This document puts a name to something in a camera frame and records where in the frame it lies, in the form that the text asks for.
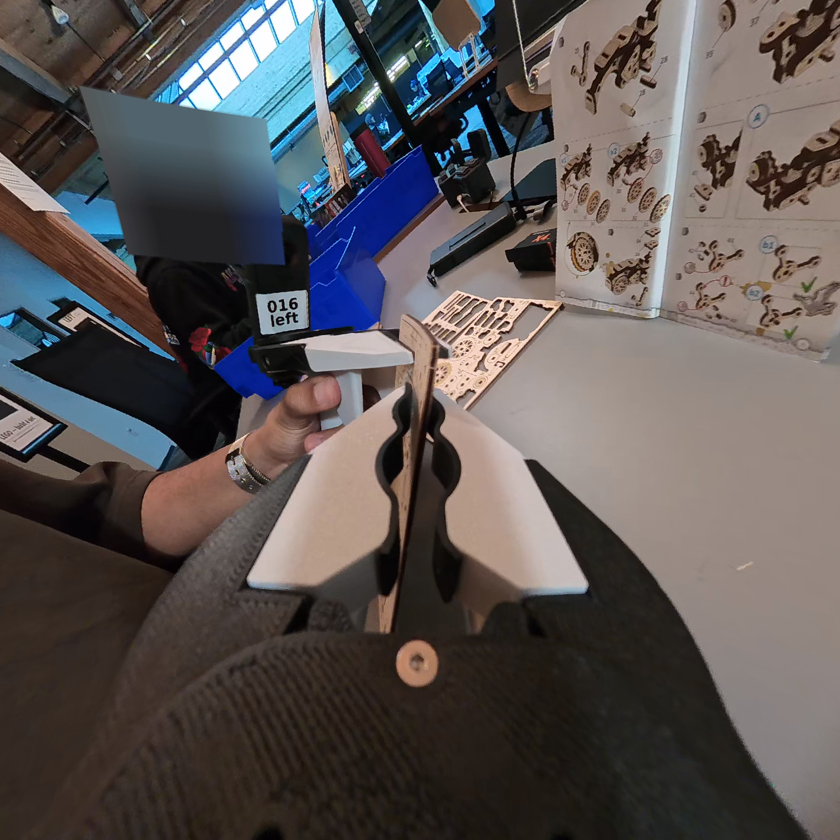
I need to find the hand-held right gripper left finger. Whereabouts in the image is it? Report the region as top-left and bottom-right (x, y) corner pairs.
(247, 386), (414, 601)

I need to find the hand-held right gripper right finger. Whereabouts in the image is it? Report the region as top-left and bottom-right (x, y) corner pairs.
(423, 394), (589, 634)

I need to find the engraved wooden puzzle sheet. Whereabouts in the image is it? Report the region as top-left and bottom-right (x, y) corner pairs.
(367, 314), (441, 634)

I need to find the person's left forearm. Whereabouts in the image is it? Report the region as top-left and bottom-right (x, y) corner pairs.
(141, 453), (263, 565)

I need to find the grey desk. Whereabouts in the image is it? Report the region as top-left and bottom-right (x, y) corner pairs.
(236, 151), (840, 840)

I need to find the person's left hand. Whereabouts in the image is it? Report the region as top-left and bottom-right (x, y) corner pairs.
(244, 377), (383, 479)

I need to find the wooden puzzle sheet with gears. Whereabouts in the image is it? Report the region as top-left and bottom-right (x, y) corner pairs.
(434, 298), (565, 409)

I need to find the silver wristwatch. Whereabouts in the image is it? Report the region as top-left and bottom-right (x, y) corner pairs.
(225, 432), (273, 494)

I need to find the long black case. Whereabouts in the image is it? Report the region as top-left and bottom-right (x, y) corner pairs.
(428, 202), (518, 286)

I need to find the small black box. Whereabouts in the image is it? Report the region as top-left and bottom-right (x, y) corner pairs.
(504, 228), (559, 273)

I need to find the black office chair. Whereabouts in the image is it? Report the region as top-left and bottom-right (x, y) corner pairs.
(13, 325), (198, 454)

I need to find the black charging dock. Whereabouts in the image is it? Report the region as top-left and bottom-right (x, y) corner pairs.
(436, 128), (496, 212)

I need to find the black flat monitor base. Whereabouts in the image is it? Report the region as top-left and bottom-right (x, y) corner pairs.
(508, 157), (560, 206)

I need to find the small framed poster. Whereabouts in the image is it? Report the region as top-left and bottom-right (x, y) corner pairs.
(49, 298), (148, 349)

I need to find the red cylinder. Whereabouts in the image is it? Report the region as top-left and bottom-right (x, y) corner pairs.
(354, 129), (387, 178)

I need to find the tall wooden panel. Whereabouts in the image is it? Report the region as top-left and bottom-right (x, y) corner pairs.
(308, 7), (352, 191)

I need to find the wooden beam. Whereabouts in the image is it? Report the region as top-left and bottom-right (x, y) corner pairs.
(0, 154), (172, 355)

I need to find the framed marker poster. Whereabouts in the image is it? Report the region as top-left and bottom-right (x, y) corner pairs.
(0, 387), (67, 463)

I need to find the person's brown clothing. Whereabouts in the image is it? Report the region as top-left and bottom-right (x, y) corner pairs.
(0, 459), (178, 840)

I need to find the black steel column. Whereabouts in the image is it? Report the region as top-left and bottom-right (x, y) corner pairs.
(331, 0), (414, 142)

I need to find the white paper notice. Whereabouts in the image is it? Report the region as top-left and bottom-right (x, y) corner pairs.
(0, 154), (70, 214)

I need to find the black monitor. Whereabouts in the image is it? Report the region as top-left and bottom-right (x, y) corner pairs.
(492, 0), (592, 93)

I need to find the folded model instruction booklet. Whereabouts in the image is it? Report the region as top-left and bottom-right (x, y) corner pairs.
(554, 0), (840, 361)

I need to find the black cable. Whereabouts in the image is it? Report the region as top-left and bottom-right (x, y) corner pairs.
(508, 85), (531, 221)

